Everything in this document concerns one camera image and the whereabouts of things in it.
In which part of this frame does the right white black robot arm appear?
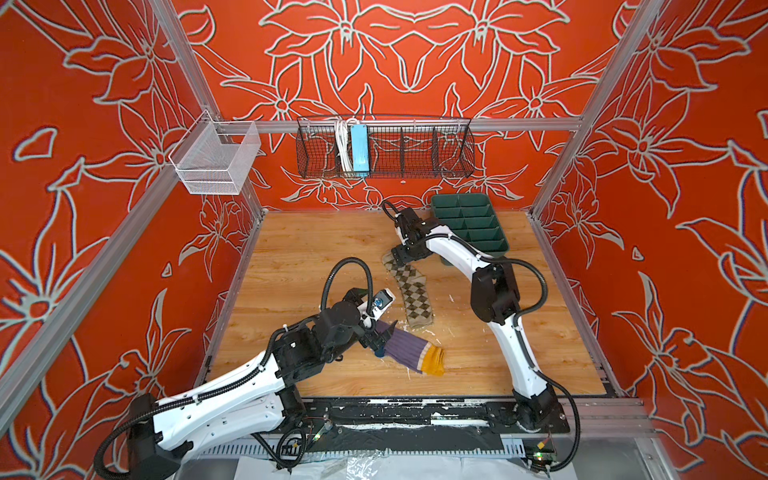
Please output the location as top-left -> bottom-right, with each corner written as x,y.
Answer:
381,200 -> 582,476

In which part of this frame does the white coiled cable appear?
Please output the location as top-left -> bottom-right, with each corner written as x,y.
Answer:
333,119 -> 353,174

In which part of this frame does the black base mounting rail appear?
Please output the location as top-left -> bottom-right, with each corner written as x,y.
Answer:
302,397 -> 572,435

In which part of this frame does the light blue box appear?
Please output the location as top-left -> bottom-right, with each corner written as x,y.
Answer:
349,123 -> 370,177

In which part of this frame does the purple sock with yellow cuff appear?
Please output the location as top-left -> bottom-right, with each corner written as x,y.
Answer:
375,321 -> 445,376

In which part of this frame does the clear plastic wall bin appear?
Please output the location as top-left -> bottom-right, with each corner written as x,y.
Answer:
168,110 -> 262,195

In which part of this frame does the green compartment tray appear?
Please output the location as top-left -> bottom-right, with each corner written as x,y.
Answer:
430,193 -> 509,257

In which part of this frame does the black wire wall basket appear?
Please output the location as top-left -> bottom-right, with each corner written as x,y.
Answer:
296,114 -> 476,180

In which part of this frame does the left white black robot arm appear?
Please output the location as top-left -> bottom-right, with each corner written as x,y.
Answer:
93,257 -> 395,479

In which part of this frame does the beige brown argyle sock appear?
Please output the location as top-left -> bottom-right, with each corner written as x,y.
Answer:
381,253 -> 434,328

